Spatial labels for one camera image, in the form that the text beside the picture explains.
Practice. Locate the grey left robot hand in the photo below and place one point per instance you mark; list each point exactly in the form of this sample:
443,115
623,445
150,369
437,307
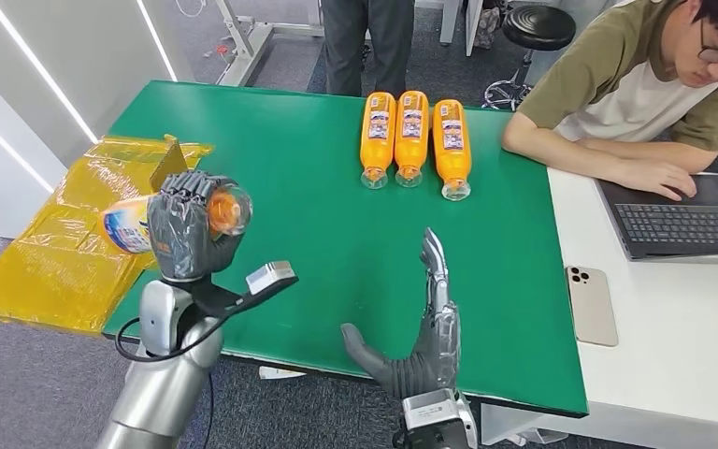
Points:
179,241

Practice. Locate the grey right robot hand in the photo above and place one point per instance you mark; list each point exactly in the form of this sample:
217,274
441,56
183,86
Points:
433,353

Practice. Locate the orange juice bottle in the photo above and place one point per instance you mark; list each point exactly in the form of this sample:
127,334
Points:
452,142
377,133
411,130
127,226

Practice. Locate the person's right forearm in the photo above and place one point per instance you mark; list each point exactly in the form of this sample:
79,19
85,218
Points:
551,149

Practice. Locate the person's left forearm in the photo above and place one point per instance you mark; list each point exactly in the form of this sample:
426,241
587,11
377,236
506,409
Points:
650,152

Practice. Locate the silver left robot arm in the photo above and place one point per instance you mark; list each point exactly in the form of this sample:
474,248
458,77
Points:
161,390

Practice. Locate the yellow plastic wrapped box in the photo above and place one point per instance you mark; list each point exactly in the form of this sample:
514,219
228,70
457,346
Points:
55,266

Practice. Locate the green table mat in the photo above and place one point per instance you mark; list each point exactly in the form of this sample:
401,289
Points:
334,248

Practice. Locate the beige smartphone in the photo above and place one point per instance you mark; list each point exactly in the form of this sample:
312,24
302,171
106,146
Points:
591,307

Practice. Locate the standing person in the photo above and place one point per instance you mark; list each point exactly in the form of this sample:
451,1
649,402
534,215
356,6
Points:
350,43

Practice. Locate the black laptop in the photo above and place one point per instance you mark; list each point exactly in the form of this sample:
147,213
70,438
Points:
681,226

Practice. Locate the person's right hand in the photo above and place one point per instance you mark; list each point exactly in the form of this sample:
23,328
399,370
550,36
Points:
659,180

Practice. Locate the seated person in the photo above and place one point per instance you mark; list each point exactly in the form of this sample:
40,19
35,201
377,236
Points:
619,80

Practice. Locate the black round stool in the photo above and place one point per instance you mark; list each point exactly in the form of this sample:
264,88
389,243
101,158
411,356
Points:
535,28

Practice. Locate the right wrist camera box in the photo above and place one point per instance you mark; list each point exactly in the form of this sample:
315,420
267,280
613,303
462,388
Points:
436,412

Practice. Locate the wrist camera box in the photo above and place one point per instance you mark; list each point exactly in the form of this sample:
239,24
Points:
436,412
269,277

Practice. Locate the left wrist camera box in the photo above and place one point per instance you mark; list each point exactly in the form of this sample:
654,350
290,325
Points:
269,277

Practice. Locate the grey metal frame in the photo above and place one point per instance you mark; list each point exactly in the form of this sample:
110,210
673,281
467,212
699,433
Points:
250,40

